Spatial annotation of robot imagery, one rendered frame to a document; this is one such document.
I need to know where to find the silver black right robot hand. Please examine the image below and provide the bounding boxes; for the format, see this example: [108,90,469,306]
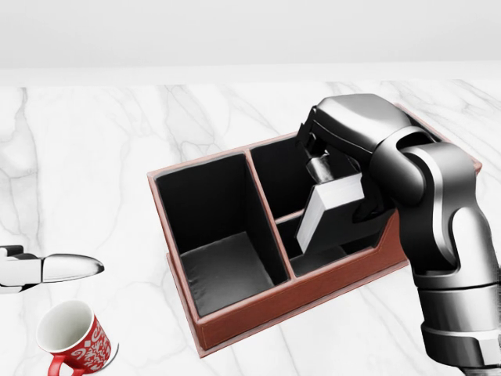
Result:
[295,92,416,225]

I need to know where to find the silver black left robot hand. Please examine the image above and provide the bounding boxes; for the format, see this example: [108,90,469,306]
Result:
[0,244,106,295]

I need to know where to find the red-brown desk caddy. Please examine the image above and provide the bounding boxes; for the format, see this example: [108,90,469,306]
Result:
[146,102,484,360]

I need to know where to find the red mug with white pattern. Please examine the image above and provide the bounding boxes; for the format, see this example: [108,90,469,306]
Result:
[35,299,119,376]

